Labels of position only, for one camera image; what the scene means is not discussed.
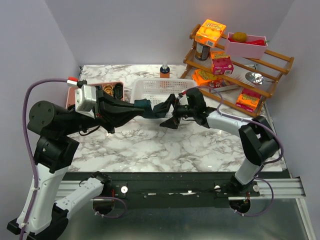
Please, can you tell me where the orange sponge box lower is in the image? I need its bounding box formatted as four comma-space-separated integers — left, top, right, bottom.
235, 88, 261, 113

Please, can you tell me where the orange sponge box top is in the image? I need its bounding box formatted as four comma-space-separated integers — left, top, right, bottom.
195, 19, 227, 48

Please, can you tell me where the orange sponge box middle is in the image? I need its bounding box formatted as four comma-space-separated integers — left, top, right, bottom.
192, 69, 221, 88

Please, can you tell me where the pink rectangular bin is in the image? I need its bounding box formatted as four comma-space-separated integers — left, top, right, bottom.
224, 32, 268, 60

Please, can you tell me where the aluminium rail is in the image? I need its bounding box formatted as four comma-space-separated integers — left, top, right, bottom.
55, 178, 306, 200

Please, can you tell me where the silver metal spoon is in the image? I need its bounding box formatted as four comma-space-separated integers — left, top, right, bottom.
245, 71, 273, 86

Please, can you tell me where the white plastic basket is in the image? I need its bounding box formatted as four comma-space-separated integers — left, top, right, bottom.
130, 78, 197, 109

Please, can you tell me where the yellow rolled tie right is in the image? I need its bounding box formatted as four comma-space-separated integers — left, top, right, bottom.
102, 84, 114, 96

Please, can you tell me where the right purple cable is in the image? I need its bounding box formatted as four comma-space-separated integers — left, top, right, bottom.
182, 86, 285, 217

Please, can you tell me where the dark jar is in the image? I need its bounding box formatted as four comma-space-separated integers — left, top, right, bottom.
195, 42, 211, 61

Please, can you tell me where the brown potato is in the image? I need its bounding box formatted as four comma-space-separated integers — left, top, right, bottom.
231, 32, 248, 43

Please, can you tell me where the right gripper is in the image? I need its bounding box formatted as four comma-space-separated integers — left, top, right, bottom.
152, 93, 196, 130

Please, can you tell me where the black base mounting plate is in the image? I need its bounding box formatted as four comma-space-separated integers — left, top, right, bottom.
107, 172, 260, 209

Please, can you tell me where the pink sponge box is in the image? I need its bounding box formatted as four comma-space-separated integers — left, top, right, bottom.
210, 51, 234, 75

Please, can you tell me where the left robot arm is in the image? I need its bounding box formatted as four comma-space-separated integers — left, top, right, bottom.
7, 85, 146, 240

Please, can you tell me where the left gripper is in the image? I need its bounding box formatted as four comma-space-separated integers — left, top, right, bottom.
62, 86, 146, 135

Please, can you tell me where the red chili pepper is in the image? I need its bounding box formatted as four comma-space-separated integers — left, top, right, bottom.
228, 37, 268, 46

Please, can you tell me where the orange spray bottle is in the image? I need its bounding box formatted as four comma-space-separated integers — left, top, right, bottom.
159, 61, 170, 79

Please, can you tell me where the black rolled tie top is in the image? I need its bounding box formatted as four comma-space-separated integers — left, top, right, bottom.
113, 83, 124, 100

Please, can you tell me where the wooden tiered rack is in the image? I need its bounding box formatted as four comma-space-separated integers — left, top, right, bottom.
180, 24, 295, 117

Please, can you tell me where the dark green tie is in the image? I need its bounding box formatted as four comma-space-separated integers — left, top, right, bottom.
133, 98, 168, 119

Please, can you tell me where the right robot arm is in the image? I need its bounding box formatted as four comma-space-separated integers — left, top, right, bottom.
154, 87, 281, 196

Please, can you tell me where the pink compartment organizer box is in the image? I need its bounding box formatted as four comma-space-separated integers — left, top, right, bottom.
66, 81, 125, 110

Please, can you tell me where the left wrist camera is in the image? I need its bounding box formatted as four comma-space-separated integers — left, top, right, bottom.
74, 84, 97, 113

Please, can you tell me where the white red flat box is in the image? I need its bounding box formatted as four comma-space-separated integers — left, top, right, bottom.
209, 78, 239, 92

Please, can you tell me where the orange sponge box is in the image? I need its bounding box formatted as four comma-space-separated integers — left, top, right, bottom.
195, 19, 227, 48
192, 69, 221, 88
235, 88, 261, 113

